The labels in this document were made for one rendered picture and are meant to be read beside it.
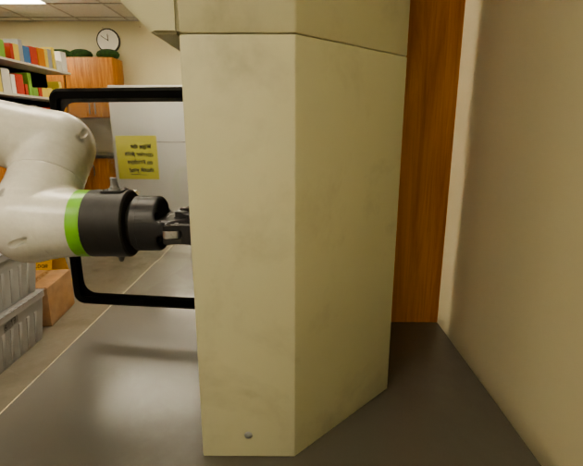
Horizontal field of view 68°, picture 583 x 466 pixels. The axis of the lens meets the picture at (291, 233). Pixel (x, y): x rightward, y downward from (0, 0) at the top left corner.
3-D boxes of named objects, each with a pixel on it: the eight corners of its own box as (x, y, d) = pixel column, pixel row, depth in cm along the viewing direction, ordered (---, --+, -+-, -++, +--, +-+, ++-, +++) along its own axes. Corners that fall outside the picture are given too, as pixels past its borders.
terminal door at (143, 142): (227, 311, 81) (217, 86, 71) (75, 302, 84) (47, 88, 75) (228, 309, 81) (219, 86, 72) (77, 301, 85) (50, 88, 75)
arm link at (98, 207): (112, 251, 65) (82, 271, 56) (104, 174, 62) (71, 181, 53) (152, 251, 65) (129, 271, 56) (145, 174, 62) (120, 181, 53)
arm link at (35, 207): (5, 275, 62) (-50, 241, 52) (29, 200, 68) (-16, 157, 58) (102, 275, 62) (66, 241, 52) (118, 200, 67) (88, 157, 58)
